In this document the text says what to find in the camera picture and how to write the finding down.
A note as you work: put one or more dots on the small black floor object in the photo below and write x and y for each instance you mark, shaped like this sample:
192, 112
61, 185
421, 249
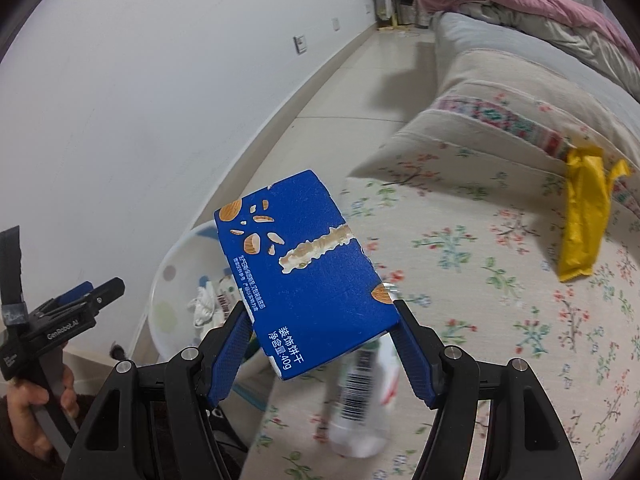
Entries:
117, 352

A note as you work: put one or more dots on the wall socket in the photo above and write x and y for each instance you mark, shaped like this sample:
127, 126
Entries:
301, 44

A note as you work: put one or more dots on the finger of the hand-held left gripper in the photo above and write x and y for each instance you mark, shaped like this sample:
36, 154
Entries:
75, 294
100, 295

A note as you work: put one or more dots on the grey bed sheet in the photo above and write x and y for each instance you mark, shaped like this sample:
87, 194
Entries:
475, 30

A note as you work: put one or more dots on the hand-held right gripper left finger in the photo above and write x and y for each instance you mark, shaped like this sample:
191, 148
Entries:
230, 355

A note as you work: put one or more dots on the long yellow wrapper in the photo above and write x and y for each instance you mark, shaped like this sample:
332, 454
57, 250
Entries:
585, 220

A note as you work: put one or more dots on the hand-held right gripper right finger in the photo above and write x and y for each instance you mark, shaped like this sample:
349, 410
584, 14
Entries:
415, 355

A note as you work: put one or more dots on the white plastic bottle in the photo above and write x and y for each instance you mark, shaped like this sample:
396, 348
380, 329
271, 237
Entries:
360, 400

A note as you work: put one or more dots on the pale green paper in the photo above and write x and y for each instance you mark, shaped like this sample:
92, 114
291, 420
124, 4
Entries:
202, 307

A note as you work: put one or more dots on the dark blue biscuit box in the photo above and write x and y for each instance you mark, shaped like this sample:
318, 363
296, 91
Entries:
320, 310

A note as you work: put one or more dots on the person's left hand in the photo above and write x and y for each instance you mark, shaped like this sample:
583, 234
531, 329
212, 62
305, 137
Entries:
25, 410

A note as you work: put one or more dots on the white bin with blue patches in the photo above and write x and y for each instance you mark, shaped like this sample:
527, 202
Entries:
175, 260

